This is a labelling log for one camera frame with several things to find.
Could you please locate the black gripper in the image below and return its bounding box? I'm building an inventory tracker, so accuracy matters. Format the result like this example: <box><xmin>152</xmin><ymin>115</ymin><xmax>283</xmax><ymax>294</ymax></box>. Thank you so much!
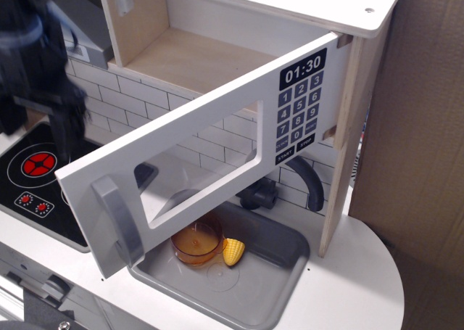
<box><xmin>12</xmin><ymin>83</ymin><xmax>87</xmax><ymax>161</ymax></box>

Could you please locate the white toy microwave door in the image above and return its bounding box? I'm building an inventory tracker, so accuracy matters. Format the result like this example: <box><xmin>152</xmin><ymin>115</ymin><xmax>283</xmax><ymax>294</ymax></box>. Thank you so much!
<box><xmin>56</xmin><ymin>33</ymin><xmax>347</xmax><ymax>277</ymax></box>

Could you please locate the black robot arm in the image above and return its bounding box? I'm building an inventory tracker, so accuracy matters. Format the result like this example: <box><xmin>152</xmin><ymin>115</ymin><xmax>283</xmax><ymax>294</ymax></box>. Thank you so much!
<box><xmin>1</xmin><ymin>0</ymin><xmax>86</xmax><ymax>161</ymax></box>

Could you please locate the white wooden microwave cabinet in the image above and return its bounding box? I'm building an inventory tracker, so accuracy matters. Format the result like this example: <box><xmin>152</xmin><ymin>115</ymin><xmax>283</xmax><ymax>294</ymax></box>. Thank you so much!
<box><xmin>101</xmin><ymin>0</ymin><xmax>398</xmax><ymax>256</ymax></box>

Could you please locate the black toy stovetop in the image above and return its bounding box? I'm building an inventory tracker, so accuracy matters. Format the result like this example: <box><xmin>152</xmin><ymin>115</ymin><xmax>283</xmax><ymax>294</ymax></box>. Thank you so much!
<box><xmin>1</xmin><ymin>122</ymin><xmax>100</xmax><ymax>252</ymax></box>

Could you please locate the grey range hood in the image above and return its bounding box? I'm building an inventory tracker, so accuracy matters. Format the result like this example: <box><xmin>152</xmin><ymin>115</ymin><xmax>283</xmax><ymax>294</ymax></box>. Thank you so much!
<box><xmin>48</xmin><ymin>0</ymin><xmax>113</xmax><ymax>70</ymax></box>

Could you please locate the grey oven knob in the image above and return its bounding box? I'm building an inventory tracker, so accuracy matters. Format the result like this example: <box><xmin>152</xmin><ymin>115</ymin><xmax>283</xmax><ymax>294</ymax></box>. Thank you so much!
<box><xmin>41</xmin><ymin>275</ymin><xmax>71</xmax><ymax>302</ymax></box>

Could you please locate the orange transparent toy pot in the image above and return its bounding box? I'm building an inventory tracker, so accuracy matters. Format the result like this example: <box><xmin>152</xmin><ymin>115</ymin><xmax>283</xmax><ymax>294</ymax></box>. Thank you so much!
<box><xmin>170</xmin><ymin>214</ymin><xmax>226</xmax><ymax>265</ymax></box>

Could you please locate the yellow toy corn cob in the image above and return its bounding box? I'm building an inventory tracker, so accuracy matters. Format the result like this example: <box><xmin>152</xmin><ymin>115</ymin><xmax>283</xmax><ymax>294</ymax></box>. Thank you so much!
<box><xmin>222</xmin><ymin>238</ymin><xmax>245</xmax><ymax>266</ymax></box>

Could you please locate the dark grey toy faucet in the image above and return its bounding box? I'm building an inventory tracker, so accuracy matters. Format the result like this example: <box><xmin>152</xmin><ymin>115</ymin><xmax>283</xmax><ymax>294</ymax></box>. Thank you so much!
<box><xmin>236</xmin><ymin>156</ymin><xmax>324</xmax><ymax>212</ymax></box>

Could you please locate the grey toy sink basin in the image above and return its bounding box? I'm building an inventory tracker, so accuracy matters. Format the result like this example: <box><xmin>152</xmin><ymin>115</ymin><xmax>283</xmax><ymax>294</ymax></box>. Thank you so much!
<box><xmin>130</xmin><ymin>202</ymin><xmax>310</xmax><ymax>329</ymax></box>

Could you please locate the brown cardboard box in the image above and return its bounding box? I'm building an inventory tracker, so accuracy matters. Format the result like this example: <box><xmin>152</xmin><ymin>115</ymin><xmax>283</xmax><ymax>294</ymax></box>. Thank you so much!
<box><xmin>349</xmin><ymin>0</ymin><xmax>463</xmax><ymax>329</ymax></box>

